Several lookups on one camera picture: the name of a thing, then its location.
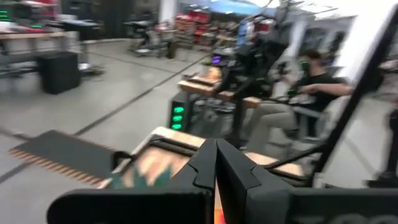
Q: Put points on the black computer with green lights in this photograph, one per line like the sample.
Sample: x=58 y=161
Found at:
x=178 y=115

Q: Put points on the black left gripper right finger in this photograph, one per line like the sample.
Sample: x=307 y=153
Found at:
x=280 y=205

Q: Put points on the background robot workstation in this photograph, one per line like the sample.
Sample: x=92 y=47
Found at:
x=242 y=77

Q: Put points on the black cabinet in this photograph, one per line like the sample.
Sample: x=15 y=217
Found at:
x=59 y=73

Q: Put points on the person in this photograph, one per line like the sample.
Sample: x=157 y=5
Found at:
x=317 y=87

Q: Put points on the black floor mat striped edges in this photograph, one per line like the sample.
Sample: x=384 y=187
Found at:
x=68 y=152

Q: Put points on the background wooden workbench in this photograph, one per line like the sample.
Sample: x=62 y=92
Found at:
x=31 y=35

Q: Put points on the orange toy produce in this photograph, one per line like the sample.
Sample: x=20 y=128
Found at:
x=219 y=216

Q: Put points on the red storage shelving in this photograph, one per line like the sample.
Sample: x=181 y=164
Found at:
x=199 y=21

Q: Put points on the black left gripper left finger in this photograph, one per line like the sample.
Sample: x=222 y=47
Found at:
x=155 y=205

